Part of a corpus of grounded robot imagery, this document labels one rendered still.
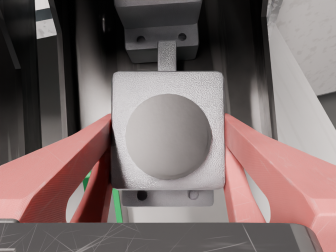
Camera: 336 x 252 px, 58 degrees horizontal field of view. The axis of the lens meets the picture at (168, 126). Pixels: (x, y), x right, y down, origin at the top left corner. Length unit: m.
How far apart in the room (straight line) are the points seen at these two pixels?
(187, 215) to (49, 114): 0.19
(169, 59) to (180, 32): 0.03
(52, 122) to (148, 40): 0.17
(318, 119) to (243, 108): 0.45
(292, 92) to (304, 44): 0.53
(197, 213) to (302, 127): 0.33
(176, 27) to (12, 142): 0.13
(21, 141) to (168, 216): 0.23
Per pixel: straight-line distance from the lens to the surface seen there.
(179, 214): 0.37
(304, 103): 0.66
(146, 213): 0.37
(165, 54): 0.16
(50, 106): 0.32
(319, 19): 1.12
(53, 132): 0.33
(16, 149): 0.22
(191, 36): 0.18
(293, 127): 0.62
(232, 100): 0.21
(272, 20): 0.29
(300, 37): 1.14
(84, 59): 0.22
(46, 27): 0.25
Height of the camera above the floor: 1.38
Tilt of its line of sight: 62 degrees down
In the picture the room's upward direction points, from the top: 6 degrees counter-clockwise
